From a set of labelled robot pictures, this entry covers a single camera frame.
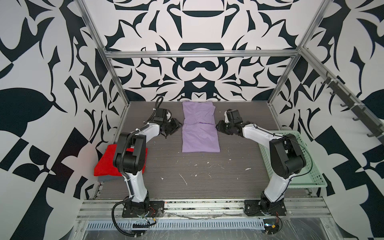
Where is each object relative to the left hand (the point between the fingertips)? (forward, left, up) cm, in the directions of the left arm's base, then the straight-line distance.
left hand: (182, 123), depth 96 cm
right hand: (-2, -22, 0) cm, 22 cm away
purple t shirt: (-3, -11, -7) cm, 13 cm away
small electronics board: (-54, -41, -10) cm, 68 cm away
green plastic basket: (-33, -71, -8) cm, 78 cm away
